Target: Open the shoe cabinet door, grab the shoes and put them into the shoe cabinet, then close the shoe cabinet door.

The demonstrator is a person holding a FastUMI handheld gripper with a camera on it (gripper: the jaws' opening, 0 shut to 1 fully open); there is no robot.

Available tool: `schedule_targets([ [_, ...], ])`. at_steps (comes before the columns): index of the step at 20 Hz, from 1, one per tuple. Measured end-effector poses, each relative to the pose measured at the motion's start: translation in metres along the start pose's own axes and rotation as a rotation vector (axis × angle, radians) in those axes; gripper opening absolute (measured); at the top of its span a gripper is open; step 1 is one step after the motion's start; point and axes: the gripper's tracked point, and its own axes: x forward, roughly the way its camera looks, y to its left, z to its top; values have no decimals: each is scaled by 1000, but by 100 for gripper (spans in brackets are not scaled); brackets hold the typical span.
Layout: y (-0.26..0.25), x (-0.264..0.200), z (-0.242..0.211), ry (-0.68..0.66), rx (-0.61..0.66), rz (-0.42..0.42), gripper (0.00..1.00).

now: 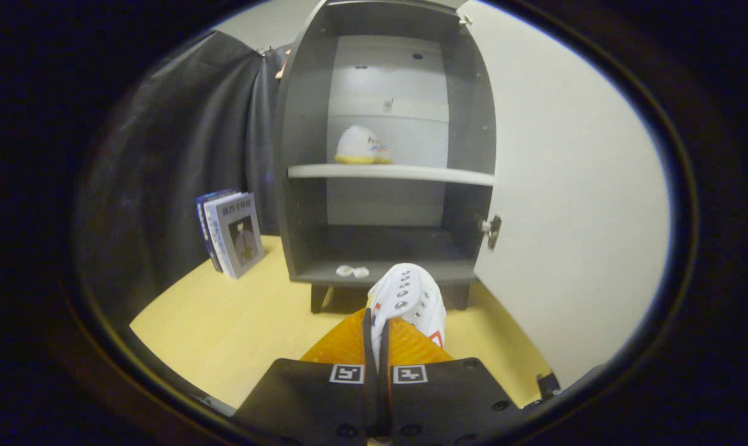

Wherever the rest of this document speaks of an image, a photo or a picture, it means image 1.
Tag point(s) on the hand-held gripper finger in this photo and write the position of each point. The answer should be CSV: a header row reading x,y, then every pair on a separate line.
x,y
369,384
384,396

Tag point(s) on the white shoe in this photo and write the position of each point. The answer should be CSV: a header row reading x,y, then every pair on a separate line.
x,y
358,145
411,297

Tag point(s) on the grey shoe cabinet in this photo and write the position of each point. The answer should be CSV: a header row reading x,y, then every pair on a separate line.
x,y
302,124

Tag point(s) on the white shoe cabinet door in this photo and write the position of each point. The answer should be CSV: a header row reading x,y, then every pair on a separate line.
x,y
566,186

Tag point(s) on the grey cover book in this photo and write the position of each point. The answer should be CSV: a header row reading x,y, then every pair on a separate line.
x,y
240,235

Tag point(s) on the blue book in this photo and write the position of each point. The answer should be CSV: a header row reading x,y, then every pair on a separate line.
x,y
202,217

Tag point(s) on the black backdrop cloth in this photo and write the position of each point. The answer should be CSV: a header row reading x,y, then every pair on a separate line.
x,y
163,186

